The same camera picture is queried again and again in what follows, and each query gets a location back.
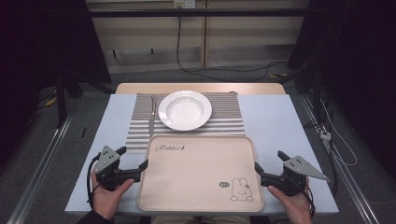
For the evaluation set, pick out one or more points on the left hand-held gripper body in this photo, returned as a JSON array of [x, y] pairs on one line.
[[106, 160]]

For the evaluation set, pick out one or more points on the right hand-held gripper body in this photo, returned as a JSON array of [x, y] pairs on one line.
[[299, 169]]

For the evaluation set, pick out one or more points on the beige tray with rabbit print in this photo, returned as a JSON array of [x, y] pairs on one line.
[[199, 174]]

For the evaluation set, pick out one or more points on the person's right hand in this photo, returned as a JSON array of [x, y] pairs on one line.
[[294, 205]]

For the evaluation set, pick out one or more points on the person's left hand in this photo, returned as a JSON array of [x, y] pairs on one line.
[[107, 199]]

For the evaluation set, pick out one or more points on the silver table knife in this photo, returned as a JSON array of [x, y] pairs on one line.
[[152, 123]]

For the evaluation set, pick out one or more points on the white power strip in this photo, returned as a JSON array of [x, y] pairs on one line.
[[325, 135]]

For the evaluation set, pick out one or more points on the striped placemat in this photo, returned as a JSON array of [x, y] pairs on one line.
[[229, 109]]

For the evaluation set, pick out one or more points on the white deep plate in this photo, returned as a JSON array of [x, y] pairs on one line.
[[185, 110]]

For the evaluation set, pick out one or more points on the black metal stand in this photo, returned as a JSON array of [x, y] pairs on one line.
[[316, 90], [60, 99]]

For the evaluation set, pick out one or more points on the dark curtain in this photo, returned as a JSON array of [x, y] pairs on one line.
[[37, 62], [358, 62]]

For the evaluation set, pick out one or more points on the metal floor rail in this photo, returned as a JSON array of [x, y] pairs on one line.
[[40, 168], [351, 183]]

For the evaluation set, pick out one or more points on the white wall outlet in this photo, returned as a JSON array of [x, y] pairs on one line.
[[184, 3]]

